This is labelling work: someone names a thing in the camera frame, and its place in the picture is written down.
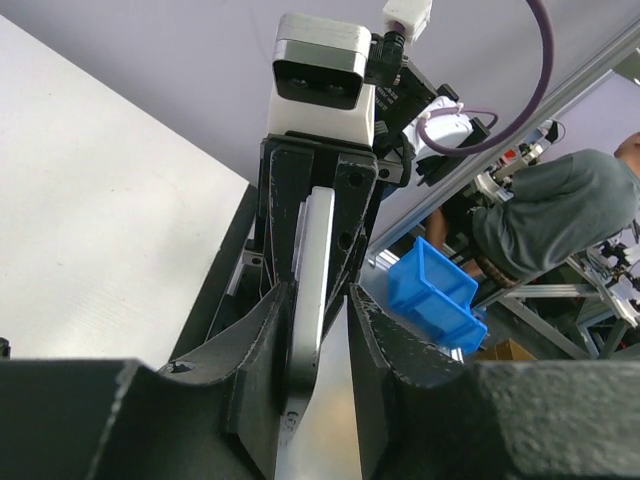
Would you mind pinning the right aluminium frame post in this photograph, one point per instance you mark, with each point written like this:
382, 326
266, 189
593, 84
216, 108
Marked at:
404, 214

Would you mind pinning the blue plastic bin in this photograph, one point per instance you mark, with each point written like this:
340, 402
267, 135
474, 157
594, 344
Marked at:
434, 294

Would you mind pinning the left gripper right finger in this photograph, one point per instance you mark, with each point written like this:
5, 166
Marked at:
422, 415

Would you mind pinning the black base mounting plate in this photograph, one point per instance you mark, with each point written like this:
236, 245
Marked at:
202, 319

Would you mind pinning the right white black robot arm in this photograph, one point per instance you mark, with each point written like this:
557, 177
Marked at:
409, 113

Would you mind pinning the person in grey shirt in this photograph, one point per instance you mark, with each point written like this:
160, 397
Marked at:
556, 210

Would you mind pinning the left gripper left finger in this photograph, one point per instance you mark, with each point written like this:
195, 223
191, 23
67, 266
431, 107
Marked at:
210, 414

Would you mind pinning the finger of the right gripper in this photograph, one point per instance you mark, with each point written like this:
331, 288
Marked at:
354, 181
285, 171

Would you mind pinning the black smartphone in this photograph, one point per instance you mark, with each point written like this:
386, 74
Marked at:
311, 267

